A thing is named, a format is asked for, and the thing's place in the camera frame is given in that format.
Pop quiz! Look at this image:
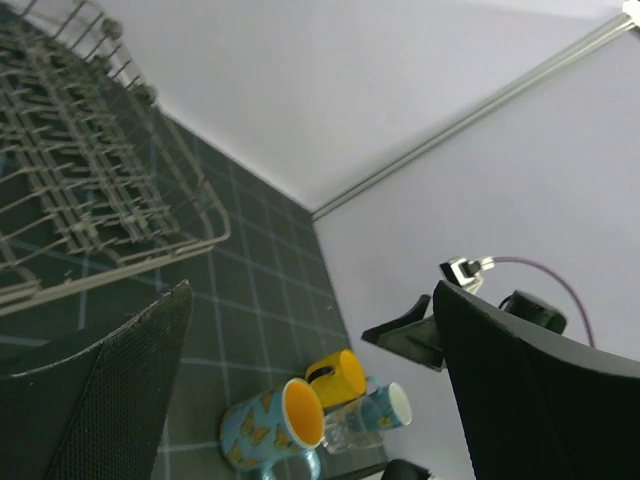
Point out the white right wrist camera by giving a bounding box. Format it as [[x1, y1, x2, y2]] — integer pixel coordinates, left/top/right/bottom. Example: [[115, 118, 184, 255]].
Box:
[[439, 257, 496, 295]]

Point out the yellow mug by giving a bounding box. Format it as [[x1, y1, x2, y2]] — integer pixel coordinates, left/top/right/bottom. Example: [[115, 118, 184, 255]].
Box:
[[305, 349, 367, 409]]

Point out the aluminium frame post right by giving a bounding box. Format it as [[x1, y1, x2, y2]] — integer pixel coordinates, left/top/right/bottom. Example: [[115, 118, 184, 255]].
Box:
[[311, 1, 639, 221]]

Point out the black grid mat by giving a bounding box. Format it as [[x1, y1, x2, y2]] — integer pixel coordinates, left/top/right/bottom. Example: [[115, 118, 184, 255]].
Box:
[[0, 9, 389, 480]]

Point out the grey wire dish rack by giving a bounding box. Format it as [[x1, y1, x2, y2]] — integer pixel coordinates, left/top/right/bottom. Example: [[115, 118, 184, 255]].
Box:
[[1, 1, 231, 315]]

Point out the blue butterfly mug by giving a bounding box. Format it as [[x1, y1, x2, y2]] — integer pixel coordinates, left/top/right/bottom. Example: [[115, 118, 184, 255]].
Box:
[[219, 378, 325, 479]]

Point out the clear glass cup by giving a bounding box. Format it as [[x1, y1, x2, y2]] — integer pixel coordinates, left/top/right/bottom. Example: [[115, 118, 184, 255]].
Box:
[[322, 396, 384, 455]]

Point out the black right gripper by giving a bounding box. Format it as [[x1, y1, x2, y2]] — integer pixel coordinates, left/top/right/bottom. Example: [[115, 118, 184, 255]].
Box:
[[361, 281, 639, 479]]

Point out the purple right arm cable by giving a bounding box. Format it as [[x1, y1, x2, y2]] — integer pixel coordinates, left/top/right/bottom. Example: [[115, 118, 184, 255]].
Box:
[[492, 255, 596, 347]]

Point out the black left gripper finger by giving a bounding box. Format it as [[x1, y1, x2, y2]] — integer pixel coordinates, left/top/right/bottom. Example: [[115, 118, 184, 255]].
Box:
[[1, 280, 194, 479]]

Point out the blue flower mug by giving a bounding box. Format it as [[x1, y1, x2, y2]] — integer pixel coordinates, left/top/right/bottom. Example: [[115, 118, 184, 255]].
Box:
[[360, 376, 413, 432]]

